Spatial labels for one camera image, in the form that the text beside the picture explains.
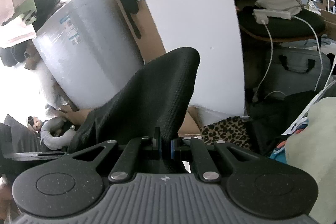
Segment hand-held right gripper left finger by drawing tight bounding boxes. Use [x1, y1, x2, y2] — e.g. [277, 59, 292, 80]
[72, 127, 161, 183]

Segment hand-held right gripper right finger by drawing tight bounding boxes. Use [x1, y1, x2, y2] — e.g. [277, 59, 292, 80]
[170, 136, 261, 183]

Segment black shorts with bear-print panels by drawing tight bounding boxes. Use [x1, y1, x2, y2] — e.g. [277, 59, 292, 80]
[68, 47, 202, 175]

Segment person's grey clothing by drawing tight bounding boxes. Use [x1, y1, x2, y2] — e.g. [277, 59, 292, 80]
[0, 113, 43, 178]

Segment grey neck pillow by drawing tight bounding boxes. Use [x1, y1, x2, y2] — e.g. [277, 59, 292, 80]
[39, 117, 77, 150]

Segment small teddy bear toy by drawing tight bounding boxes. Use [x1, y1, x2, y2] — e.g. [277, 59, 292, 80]
[27, 115, 44, 133]

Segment flattened cardboard sheet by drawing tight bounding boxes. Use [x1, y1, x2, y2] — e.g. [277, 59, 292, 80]
[60, 103, 208, 136]

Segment leopard print cloth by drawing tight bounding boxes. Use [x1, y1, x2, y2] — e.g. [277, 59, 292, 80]
[200, 116, 253, 150]

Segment black cloth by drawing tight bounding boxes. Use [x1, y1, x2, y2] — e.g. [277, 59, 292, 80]
[246, 91, 324, 157]

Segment silver grey mattress panel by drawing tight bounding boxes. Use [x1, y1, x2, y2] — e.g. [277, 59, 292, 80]
[32, 0, 145, 111]

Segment blue patterned cloth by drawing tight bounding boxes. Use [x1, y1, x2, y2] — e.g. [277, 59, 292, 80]
[268, 125, 311, 165]

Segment pale green cloth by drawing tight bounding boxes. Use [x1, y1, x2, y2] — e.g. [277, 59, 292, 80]
[284, 96, 336, 224]

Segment white power strip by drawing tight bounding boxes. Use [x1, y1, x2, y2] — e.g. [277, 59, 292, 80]
[252, 8, 292, 25]

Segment beige cloth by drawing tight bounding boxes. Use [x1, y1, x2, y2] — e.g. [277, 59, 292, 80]
[254, 0, 303, 15]

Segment grey bag with black handle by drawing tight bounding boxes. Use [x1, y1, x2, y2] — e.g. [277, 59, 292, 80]
[245, 45, 332, 102]

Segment white cable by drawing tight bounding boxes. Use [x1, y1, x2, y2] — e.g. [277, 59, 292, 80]
[252, 23, 286, 104]
[290, 15, 324, 92]

